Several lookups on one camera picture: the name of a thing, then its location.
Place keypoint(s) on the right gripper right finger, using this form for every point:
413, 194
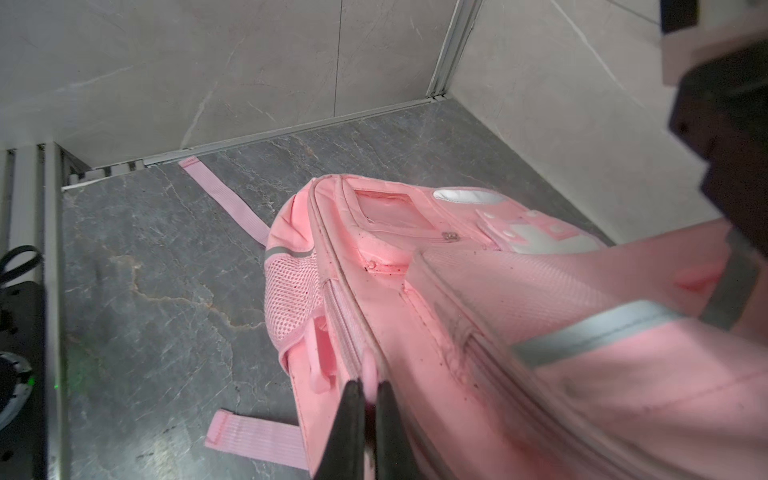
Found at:
395, 459

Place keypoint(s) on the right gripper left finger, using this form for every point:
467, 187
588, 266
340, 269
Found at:
343, 457

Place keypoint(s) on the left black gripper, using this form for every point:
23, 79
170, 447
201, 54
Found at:
720, 113

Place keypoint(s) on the pink school backpack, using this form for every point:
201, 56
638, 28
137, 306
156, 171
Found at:
518, 345

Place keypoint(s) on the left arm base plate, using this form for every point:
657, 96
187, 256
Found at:
23, 422

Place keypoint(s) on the aluminium mounting rail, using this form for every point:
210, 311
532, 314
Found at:
32, 182

